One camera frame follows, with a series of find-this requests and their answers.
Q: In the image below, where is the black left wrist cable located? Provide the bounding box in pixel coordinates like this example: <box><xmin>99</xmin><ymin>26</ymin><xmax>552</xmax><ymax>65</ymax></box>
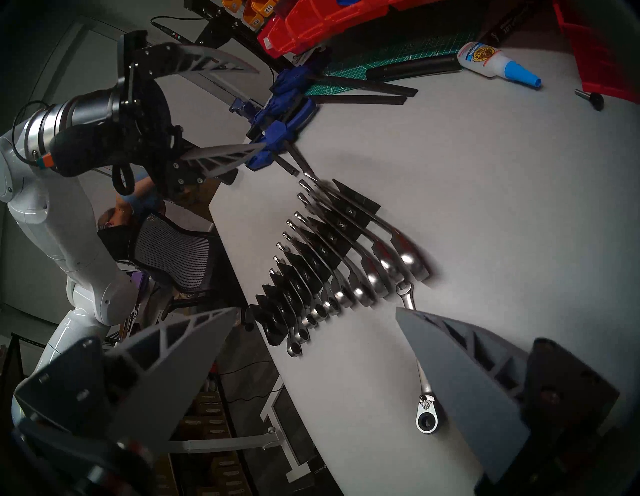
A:
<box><xmin>111</xmin><ymin>162</ymin><xmax>138</xmax><ymax>197</ymax></box>

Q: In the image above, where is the small black knob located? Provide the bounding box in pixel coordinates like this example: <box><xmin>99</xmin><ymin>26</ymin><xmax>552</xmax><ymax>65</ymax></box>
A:
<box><xmin>574</xmin><ymin>88</ymin><xmax>606</xmax><ymax>112</ymax></box>

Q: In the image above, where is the green cutting mat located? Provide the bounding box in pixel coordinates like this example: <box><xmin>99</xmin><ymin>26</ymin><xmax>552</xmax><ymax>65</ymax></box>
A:
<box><xmin>300</xmin><ymin>27</ymin><xmax>481</xmax><ymax>98</ymax></box>

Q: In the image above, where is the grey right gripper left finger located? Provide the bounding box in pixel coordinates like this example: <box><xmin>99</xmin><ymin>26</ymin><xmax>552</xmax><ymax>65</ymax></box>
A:
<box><xmin>12</xmin><ymin>306</ymin><xmax>238</xmax><ymax>451</ymax></box>

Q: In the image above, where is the orange parts bin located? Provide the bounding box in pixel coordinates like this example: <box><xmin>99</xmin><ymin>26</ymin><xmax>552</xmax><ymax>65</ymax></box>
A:
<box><xmin>242</xmin><ymin>0</ymin><xmax>281</xmax><ymax>26</ymax></box>

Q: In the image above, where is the small chrome ratcheting wrench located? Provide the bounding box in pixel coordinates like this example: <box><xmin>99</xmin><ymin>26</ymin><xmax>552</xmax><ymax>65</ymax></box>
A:
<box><xmin>396</xmin><ymin>280</ymin><xmax>441</xmax><ymax>435</ymax></box>

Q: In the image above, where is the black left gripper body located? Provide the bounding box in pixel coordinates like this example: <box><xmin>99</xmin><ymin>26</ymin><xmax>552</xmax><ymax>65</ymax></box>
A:
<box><xmin>117</xmin><ymin>30</ymin><xmax>238</xmax><ymax>201</ymax></box>

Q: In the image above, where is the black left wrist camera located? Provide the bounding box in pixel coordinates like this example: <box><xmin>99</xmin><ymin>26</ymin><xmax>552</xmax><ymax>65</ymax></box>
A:
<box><xmin>47</xmin><ymin>125</ymin><xmax>166</xmax><ymax>178</ymax></box>

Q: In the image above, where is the seated person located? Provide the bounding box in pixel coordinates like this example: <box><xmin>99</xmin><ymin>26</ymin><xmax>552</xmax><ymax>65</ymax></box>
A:
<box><xmin>95</xmin><ymin>167</ymin><xmax>166</xmax><ymax>261</ymax></box>

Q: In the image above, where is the red parts bin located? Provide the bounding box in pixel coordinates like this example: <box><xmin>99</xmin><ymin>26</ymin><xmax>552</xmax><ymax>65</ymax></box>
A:
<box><xmin>552</xmin><ymin>0</ymin><xmax>640</xmax><ymax>103</ymax></box>
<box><xmin>280</xmin><ymin>0</ymin><xmax>391</xmax><ymax>48</ymax></box>
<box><xmin>257</xmin><ymin>20</ymin><xmax>301</xmax><ymax>58</ymax></box>

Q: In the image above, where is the black mesh office chair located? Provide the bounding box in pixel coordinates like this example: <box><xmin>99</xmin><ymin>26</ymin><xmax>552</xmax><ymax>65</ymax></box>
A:
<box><xmin>127</xmin><ymin>212</ymin><xmax>241</xmax><ymax>326</ymax></box>

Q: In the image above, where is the black wrench holder rack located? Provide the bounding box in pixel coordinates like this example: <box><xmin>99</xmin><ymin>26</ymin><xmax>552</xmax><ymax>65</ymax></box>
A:
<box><xmin>250</xmin><ymin>179</ymin><xmax>382</xmax><ymax>347</ymax></box>

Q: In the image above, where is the white glue bottle blue tip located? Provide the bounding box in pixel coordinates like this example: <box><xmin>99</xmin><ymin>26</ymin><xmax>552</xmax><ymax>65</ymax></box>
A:
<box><xmin>456</xmin><ymin>41</ymin><xmax>543</xmax><ymax>90</ymax></box>

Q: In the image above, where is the black cylindrical rod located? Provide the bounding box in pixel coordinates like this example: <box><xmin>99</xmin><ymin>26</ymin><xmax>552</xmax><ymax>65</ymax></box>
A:
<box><xmin>365</xmin><ymin>52</ymin><xmax>463</xmax><ymax>83</ymax></box>

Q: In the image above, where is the black marker pen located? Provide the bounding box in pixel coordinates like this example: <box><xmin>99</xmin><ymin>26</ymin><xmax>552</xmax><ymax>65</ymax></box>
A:
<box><xmin>475</xmin><ymin>7</ymin><xmax>543</xmax><ymax>48</ymax></box>

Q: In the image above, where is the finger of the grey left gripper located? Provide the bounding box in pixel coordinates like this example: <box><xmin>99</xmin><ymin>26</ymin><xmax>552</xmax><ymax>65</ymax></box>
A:
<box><xmin>131</xmin><ymin>41</ymin><xmax>261</xmax><ymax>80</ymax></box>
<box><xmin>165</xmin><ymin>141</ymin><xmax>268</xmax><ymax>197</ymax></box>

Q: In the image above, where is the blue bar clamp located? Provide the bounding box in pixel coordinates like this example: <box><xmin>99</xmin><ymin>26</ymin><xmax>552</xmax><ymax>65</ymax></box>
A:
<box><xmin>270</xmin><ymin>62</ymin><xmax>418</xmax><ymax>98</ymax></box>
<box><xmin>247</xmin><ymin>92</ymin><xmax>408</xmax><ymax>128</ymax></box>
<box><xmin>245</xmin><ymin>142</ymin><xmax>311</xmax><ymax>176</ymax></box>
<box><xmin>250</xmin><ymin>120</ymin><xmax>321</xmax><ymax>178</ymax></box>

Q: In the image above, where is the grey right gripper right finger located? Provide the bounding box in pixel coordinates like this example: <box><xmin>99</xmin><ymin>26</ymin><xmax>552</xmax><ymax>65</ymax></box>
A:
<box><xmin>395</xmin><ymin>307</ymin><xmax>622</xmax><ymax>485</ymax></box>

